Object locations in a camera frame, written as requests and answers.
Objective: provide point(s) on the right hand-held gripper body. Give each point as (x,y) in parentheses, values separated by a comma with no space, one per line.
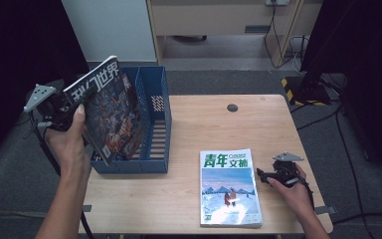
(286,171)

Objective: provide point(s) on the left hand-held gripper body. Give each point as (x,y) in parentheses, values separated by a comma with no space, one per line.
(54,111)

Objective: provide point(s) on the dark blue cover magazine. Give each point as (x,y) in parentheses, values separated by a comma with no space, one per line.
(106,109)

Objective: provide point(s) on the red cover magazine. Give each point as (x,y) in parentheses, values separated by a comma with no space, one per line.
(128,87)

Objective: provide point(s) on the blue plastic file rack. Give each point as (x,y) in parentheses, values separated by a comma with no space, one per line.
(155,166)

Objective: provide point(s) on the person's right hand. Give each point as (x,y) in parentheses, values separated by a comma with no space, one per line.
(296,199)

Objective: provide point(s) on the person's left hand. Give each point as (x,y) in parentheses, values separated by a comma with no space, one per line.
(68,149)

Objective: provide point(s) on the grey tape strip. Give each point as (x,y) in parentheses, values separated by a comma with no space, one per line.
(88,208)
(325,209)

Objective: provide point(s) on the white cabinet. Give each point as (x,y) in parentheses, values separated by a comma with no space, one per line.
(112,30)

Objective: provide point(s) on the black curtain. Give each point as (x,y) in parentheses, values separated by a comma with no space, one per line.
(6,40)
(371,66)

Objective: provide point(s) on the beige wooden desk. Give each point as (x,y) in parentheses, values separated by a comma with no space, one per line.
(212,20)

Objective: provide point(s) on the white power strip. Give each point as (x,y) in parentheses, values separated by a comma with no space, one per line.
(277,2)

